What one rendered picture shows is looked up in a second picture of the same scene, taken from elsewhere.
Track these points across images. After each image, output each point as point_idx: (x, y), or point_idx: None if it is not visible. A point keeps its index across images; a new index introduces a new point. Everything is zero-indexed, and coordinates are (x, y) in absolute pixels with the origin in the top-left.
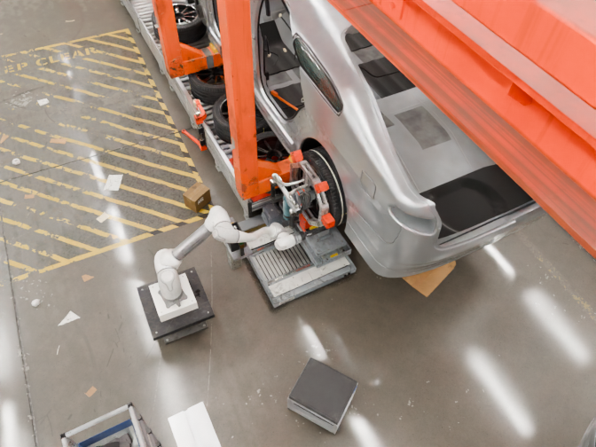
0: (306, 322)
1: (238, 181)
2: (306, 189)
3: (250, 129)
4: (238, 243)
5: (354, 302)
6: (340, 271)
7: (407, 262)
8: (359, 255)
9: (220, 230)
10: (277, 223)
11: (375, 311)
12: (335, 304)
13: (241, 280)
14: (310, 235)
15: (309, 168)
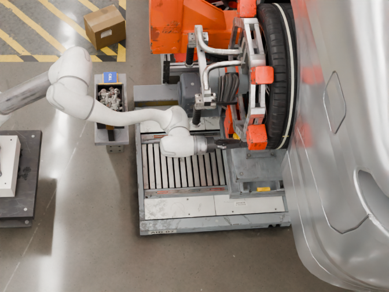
0: (178, 277)
1: (149, 20)
2: (242, 69)
3: None
4: None
5: (265, 275)
6: (263, 218)
7: (359, 278)
8: None
9: (59, 90)
10: (179, 110)
11: None
12: (235, 266)
13: (112, 174)
14: (223, 149)
15: (256, 35)
